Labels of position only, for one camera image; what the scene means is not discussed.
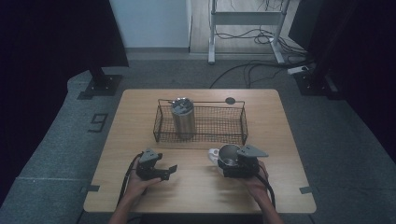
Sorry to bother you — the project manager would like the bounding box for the person's right hand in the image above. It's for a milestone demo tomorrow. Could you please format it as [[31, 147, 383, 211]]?
[[242, 160, 271, 202]]

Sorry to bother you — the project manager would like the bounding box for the steel mug with handle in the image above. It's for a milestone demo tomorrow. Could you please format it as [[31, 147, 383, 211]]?
[[207, 143, 243, 175]]

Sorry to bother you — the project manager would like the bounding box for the long black floor cable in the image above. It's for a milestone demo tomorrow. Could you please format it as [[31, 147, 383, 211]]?
[[208, 60, 312, 90]]

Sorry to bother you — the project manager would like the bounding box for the person's left hand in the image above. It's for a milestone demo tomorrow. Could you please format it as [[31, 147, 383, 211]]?
[[125, 158, 163, 200]]

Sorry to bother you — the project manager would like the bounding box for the left hand-held gripper black cable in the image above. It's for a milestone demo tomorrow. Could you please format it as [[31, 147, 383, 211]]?
[[117, 152, 143, 204]]

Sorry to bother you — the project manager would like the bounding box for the dark curtain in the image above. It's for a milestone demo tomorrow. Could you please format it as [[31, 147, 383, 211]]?
[[0, 0, 130, 206], [288, 0, 396, 157]]

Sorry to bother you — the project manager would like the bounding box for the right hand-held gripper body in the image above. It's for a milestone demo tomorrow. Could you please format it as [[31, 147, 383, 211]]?
[[223, 144, 270, 179]]

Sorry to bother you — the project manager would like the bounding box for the right hand-held gripper black cable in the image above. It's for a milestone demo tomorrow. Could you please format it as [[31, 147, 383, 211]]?
[[254, 162, 277, 210]]

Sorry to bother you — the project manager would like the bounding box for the hand-held gripper black cable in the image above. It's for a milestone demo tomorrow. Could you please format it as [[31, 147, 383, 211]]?
[[254, 162, 277, 210], [117, 152, 143, 204]]

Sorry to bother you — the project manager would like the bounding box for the tangle of black floor cables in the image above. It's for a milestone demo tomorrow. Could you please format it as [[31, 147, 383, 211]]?
[[214, 25, 310, 58]]

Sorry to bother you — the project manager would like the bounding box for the white power strip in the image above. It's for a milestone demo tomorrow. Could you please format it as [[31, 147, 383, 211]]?
[[286, 64, 310, 76]]

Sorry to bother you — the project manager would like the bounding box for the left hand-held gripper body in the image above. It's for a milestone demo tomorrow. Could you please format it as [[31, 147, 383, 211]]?
[[135, 147, 163, 181]]

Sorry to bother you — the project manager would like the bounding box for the black stand base plate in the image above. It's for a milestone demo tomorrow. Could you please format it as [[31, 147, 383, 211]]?
[[77, 66, 123, 101], [293, 69, 341, 101]]

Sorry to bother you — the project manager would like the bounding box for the dark wire mesh basket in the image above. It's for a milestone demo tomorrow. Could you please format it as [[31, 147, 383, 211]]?
[[152, 98, 249, 147]]

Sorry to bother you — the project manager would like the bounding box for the white metal desk frame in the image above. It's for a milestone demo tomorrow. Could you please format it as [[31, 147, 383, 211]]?
[[207, 0, 291, 65]]

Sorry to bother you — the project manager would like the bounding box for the steel tumbler with lid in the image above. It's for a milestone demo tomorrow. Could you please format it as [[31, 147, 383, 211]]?
[[170, 96, 197, 140]]

